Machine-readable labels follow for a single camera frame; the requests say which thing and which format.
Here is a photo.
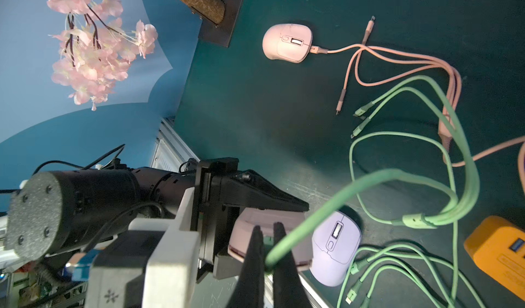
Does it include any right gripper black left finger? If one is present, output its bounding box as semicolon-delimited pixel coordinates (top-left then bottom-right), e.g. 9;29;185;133
237;226;265;307

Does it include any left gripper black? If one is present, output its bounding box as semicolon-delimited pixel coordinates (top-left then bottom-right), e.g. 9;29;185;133
192;158;309;283

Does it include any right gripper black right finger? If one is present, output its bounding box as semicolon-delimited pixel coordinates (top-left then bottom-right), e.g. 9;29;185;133
272;222;312;307

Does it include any pink mouse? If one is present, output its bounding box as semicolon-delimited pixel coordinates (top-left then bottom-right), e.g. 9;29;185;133
227;208;313;272
262;24;313;63

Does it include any lavender wireless mouse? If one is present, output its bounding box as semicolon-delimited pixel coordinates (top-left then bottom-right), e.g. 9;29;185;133
310;211;362;287

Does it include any green charging cable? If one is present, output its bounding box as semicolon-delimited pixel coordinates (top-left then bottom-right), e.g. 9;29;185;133
264;75;481;272
336;131;487;308

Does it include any pink charging cable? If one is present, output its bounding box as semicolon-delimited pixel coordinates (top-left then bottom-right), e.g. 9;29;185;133
308;15;525;196

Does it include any orange power strip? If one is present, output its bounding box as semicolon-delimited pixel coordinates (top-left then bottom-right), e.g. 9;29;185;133
463;216;524;300

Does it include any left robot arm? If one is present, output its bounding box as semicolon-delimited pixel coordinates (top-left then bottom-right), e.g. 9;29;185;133
1;148;309;307

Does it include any pink cherry blossom tree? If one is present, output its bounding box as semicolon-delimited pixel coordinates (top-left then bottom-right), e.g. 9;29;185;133
47;0;168;111

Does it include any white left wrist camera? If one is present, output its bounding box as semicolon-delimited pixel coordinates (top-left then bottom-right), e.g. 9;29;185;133
85;188;200;307

